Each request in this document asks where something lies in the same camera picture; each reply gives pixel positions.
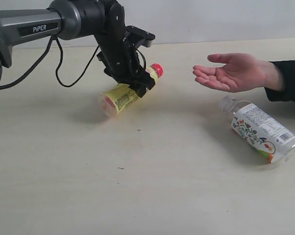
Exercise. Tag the yellow bottle red cap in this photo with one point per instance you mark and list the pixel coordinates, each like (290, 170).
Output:
(118, 98)

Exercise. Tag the clear bottle floral label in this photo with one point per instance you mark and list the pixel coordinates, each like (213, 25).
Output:
(269, 137)

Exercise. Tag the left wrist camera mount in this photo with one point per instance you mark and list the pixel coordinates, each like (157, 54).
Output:
(139, 37)

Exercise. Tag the person's open bare hand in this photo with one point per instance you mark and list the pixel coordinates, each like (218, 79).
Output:
(240, 72)

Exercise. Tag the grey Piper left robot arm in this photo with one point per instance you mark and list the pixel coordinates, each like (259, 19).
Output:
(62, 20)

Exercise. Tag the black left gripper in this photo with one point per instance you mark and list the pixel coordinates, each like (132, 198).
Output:
(121, 59)

